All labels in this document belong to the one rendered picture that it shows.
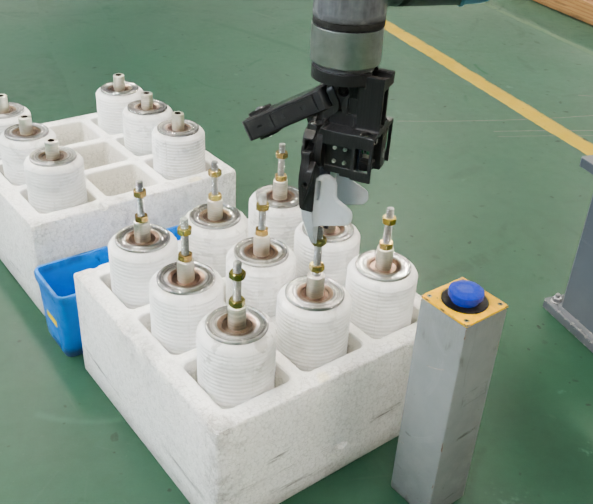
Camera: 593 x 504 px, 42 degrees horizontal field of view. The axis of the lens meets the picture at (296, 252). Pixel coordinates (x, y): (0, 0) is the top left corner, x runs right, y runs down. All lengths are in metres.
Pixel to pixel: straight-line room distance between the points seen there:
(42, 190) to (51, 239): 0.08
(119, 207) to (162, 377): 0.45
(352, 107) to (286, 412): 0.37
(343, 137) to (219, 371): 0.31
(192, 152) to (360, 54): 0.67
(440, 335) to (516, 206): 0.97
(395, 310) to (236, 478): 0.30
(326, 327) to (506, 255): 0.73
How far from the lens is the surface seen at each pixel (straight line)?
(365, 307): 1.03
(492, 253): 1.62
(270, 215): 1.16
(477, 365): 0.92
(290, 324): 0.96
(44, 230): 1.31
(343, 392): 1.00
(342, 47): 0.80
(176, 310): 0.98
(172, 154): 1.41
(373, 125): 0.83
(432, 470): 1.00
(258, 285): 1.03
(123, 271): 1.07
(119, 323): 1.05
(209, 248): 1.11
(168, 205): 1.39
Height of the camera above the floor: 0.81
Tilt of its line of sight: 32 degrees down
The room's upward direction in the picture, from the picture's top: 3 degrees clockwise
